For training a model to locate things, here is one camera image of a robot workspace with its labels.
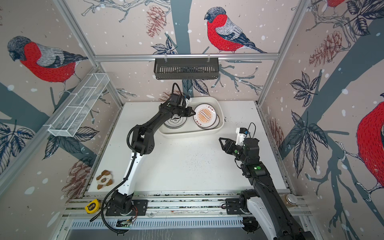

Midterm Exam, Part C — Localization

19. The glass jar with lid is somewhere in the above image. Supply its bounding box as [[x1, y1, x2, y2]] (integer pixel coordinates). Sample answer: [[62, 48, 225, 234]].
[[282, 194, 298, 207]]

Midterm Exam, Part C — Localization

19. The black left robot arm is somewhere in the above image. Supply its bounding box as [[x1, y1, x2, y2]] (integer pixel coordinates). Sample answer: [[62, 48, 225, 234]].
[[107, 100, 196, 216]]

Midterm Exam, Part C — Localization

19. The brown small object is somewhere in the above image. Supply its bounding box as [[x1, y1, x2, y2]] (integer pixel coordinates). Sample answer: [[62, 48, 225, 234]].
[[96, 170, 114, 190]]

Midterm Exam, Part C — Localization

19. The orange sunburst plate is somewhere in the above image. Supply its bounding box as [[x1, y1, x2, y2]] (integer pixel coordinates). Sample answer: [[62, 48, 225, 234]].
[[199, 116, 220, 130], [193, 104, 217, 128]]

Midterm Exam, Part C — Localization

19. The yellow tape measure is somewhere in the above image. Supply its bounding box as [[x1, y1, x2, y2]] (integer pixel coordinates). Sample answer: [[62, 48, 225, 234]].
[[85, 199, 101, 214]]

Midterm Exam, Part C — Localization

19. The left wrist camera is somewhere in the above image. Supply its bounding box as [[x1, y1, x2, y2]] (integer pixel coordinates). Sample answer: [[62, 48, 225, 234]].
[[182, 96, 192, 108]]

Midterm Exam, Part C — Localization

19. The black corrugated cable hose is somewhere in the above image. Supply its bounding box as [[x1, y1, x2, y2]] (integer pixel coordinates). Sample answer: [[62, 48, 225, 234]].
[[100, 125, 142, 235]]

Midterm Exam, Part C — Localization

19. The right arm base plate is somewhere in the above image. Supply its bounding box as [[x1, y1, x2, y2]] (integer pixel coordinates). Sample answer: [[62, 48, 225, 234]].
[[225, 196, 252, 215]]

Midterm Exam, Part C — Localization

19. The small circuit board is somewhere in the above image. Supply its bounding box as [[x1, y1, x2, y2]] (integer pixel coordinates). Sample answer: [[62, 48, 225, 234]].
[[116, 220, 134, 228]]

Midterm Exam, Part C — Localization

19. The white plastic bin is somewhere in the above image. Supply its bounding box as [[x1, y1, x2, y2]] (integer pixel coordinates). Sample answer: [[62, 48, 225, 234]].
[[159, 97, 224, 139]]

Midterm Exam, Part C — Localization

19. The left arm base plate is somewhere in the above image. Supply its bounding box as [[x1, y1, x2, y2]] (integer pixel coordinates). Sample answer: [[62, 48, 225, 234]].
[[106, 200, 148, 217]]

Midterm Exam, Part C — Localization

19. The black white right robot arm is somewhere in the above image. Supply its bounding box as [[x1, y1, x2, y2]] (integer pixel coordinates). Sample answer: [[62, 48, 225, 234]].
[[219, 138, 315, 240]]

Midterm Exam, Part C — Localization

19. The white green-rim plate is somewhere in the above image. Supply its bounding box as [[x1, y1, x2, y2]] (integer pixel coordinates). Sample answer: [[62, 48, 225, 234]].
[[164, 115, 187, 129]]

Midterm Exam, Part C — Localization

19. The white wire mesh basket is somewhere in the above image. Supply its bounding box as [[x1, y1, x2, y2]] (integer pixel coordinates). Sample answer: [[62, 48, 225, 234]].
[[48, 73, 110, 137]]

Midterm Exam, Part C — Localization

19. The black hanging wire shelf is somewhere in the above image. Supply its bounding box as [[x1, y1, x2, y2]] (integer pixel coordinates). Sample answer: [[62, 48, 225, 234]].
[[154, 58, 219, 80]]

